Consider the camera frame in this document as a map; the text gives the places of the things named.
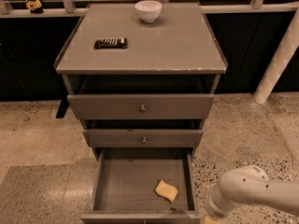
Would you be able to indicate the small yellow black figurine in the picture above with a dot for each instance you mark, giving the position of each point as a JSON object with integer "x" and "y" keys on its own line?
{"x": 34, "y": 6}

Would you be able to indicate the dark chocolate bar wrapper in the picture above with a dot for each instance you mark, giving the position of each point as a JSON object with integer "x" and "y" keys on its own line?
{"x": 111, "y": 43}

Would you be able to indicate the yellow sponge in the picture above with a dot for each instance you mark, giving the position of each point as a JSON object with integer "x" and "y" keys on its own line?
{"x": 166, "y": 191}

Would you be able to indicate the grey open bottom drawer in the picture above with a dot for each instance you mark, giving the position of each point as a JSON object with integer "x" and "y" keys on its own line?
{"x": 124, "y": 191}

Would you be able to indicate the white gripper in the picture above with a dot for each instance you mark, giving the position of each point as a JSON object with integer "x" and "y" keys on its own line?
{"x": 214, "y": 206}

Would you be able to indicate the grey drawer cabinet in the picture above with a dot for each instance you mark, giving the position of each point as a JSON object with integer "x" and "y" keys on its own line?
{"x": 176, "y": 54}

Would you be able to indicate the grey middle drawer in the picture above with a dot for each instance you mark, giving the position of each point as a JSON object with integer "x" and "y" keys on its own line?
{"x": 142, "y": 138}

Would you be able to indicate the grey top drawer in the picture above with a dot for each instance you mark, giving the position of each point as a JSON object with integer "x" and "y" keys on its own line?
{"x": 141, "y": 106}

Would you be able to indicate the white ceramic bowl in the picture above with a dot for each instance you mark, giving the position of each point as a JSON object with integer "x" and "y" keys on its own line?
{"x": 148, "y": 10}

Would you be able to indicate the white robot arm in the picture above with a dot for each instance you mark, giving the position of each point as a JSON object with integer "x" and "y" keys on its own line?
{"x": 250, "y": 185}

